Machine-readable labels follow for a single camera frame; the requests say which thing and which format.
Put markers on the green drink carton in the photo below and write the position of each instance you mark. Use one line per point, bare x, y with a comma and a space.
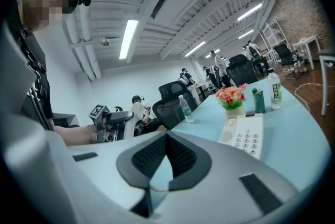
259, 102

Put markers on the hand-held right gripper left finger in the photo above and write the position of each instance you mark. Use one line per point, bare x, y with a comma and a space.
125, 165

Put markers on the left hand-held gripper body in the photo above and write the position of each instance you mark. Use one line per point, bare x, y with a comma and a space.
104, 119

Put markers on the white telephone base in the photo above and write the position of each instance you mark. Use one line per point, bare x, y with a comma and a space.
248, 136

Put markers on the black mesh office chair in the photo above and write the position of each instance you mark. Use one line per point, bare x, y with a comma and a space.
285, 55
170, 107
242, 71

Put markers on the grey metal-legged table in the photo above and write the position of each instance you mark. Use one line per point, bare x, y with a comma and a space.
325, 60

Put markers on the person's head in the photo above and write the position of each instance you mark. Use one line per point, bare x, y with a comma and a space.
44, 3

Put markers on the person's left forearm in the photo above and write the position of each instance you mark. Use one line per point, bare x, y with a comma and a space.
76, 135

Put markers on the potted colourful artificial flowers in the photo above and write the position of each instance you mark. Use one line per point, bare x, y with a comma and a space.
231, 98

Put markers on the white metal shelf rack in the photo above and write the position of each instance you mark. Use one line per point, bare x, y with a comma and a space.
272, 32

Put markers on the clear plastic water bottle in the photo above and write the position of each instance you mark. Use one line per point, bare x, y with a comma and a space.
186, 110

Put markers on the green label drink bottle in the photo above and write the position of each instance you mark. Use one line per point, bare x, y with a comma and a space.
275, 89

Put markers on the long ceiling light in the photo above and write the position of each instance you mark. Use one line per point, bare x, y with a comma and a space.
128, 38
246, 34
249, 12
195, 49

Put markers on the white small table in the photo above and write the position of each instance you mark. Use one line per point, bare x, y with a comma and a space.
306, 42

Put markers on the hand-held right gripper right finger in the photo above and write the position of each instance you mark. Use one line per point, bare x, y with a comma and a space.
202, 162

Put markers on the ceiling dome camera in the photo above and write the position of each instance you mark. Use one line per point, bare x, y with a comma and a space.
105, 42

